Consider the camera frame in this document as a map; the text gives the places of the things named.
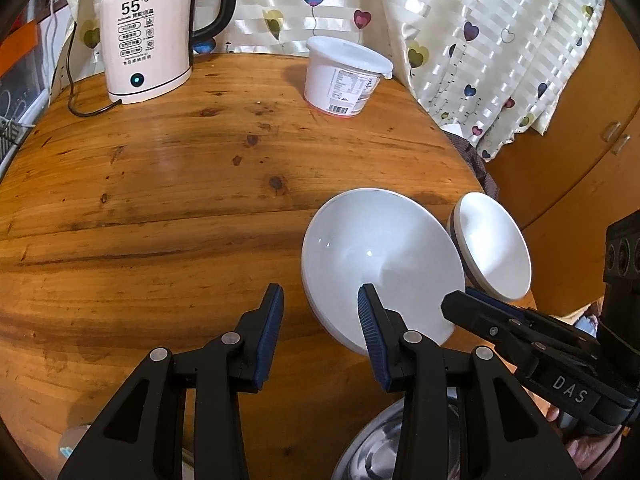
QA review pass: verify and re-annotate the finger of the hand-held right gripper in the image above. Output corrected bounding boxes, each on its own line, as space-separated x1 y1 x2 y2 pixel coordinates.
467 287 551 331
441 291 526 361

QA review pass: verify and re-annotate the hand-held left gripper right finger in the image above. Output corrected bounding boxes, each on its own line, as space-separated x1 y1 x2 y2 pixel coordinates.
357 283 583 480

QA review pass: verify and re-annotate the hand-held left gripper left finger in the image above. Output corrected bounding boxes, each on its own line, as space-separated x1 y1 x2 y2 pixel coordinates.
57 283 285 480

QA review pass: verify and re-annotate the small white blue-striped bowl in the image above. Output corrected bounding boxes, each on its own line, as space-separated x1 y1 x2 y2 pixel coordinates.
448 192 532 302

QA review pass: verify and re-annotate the large white blue-striped bowl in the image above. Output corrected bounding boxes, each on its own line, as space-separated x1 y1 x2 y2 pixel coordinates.
301 188 469 359

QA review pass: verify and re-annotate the stainless steel bowl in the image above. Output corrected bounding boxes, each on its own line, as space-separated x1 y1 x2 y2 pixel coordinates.
331 399 463 480

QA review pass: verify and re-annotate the person's right hand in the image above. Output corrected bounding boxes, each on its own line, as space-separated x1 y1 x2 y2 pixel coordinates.
545 404 628 480

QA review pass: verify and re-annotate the colourful printed cloth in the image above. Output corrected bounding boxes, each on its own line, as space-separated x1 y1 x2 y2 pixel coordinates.
574 304 603 338

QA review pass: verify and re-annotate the wooden cabinet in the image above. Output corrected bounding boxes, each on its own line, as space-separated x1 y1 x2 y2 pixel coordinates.
486 7 640 313

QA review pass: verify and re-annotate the white plastic tub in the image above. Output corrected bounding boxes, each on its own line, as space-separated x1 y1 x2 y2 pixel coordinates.
303 36 395 117

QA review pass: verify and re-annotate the heart-print striped curtain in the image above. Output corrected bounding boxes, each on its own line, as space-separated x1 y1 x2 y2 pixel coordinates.
64 0 609 162

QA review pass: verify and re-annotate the cream electric kettle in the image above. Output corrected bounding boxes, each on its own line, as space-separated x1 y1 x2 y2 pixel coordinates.
99 0 244 105

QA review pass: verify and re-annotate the orange-lidded clear storage bin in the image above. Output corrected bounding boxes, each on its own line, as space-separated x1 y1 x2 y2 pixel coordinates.
0 19 54 128

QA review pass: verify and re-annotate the cabinet door handle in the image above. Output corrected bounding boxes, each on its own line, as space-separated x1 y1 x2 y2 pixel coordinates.
597 121 632 157

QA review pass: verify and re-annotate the black kettle power cable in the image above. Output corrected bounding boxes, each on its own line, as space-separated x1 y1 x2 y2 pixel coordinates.
66 22 124 117

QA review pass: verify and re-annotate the white charging cable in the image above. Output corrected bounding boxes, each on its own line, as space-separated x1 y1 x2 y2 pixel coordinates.
46 0 67 88

